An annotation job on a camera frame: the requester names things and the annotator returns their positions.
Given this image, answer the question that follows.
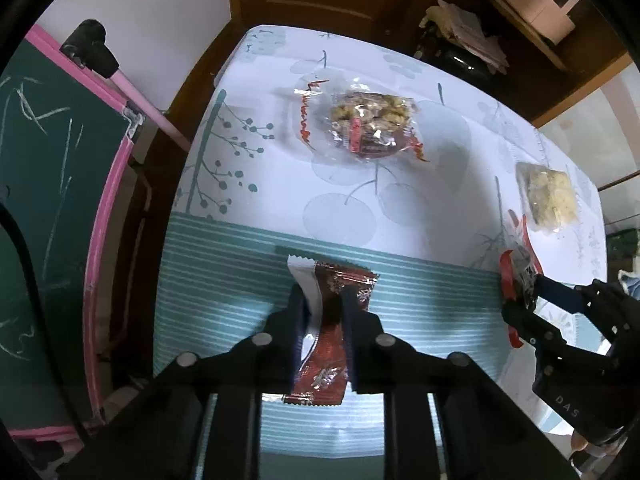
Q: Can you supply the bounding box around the pale yellow cracker packet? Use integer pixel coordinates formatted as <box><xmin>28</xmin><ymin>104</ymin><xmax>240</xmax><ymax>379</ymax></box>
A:
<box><xmin>515</xmin><ymin>160</ymin><xmax>582</xmax><ymax>234</ymax></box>

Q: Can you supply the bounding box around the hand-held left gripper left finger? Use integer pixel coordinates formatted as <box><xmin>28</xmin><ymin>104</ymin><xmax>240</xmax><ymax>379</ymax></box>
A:
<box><xmin>60</xmin><ymin>284</ymin><xmax>314</xmax><ymax>480</ymax></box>

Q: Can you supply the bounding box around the pile of papers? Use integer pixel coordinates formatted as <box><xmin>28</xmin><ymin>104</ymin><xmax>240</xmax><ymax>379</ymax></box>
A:
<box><xmin>419</xmin><ymin>0</ymin><xmax>510</xmax><ymax>74</ymax></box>

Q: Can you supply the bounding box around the brown snowflake snack packet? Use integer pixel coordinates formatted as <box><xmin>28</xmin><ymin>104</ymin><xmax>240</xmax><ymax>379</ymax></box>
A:
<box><xmin>282</xmin><ymin>254</ymin><xmax>380</xmax><ymax>406</ymax></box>

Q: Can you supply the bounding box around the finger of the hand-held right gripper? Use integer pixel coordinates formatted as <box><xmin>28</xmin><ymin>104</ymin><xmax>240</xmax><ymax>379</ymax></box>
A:
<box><xmin>501</xmin><ymin>299</ymin><xmax>577</xmax><ymax>358</ymax></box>
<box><xmin>520</xmin><ymin>272</ymin><xmax>597</xmax><ymax>315</ymax></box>

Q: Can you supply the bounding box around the dark glass jar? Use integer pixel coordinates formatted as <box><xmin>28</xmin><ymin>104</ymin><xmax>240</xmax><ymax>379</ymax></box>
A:
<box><xmin>414</xmin><ymin>35</ymin><xmax>495</xmax><ymax>92</ymax></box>

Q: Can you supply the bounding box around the clear packet of nut snack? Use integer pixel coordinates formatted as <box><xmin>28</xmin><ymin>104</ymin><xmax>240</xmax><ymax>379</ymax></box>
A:
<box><xmin>292</xmin><ymin>75</ymin><xmax>432</xmax><ymax>164</ymax></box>

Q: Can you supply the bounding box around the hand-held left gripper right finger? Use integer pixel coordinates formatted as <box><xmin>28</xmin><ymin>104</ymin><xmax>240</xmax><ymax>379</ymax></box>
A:
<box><xmin>340</xmin><ymin>290</ymin><xmax>581</xmax><ymax>480</ymax></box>

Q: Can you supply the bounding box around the person's right hand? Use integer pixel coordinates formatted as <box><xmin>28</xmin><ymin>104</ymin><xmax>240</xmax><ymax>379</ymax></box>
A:
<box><xmin>567</xmin><ymin>430</ymin><xmax>607</xmax><ymax>467</ymax></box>

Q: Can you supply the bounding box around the black cable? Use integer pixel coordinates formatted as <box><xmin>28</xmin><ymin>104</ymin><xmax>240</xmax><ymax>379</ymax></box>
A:
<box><xmin>0</xmin><ymin>204</ymin><xmax>97</xmax><ymax>442</ymax></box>

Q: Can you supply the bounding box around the small red and white packet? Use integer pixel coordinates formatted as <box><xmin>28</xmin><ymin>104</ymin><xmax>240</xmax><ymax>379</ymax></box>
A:
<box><xmin>498</xmin><ymin>212</ymin><xmax>545</xmax><ymax>352</ymax></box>

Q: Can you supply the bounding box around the white and teal tablecloth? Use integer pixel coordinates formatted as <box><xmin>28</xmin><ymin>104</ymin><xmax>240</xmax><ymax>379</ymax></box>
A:
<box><xmin>152</xmin><ymin>25</ymin><xmax>609</xmax><ymax>457</ymax></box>

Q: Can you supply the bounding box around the pink box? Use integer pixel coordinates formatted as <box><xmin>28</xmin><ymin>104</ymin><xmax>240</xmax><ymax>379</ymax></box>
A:
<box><xmin>497</xmin><ymin>0</ymin><xmax>577</xmax><ymax>44</ymax></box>

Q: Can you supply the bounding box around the green chalkboard with pink frame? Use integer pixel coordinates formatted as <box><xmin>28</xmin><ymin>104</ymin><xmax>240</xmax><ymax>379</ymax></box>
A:
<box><xmin>0</xmin><ymin>25</ymin><xmax>192</xmax><ymax>442</ymax></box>

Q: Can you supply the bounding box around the black clamp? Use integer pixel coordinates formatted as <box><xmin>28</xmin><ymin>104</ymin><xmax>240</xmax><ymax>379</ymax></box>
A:
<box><xmin>59</xmin><ymin>19</ymin><xmax>120</xmax><ymax>80</ymax></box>

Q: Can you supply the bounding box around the wooden shelf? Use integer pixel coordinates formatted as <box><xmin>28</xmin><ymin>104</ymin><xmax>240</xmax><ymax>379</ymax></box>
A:
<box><xmin>460</xmin><ymin>0</ymin><xmax>587</xmax><ymax>75</ymax></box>

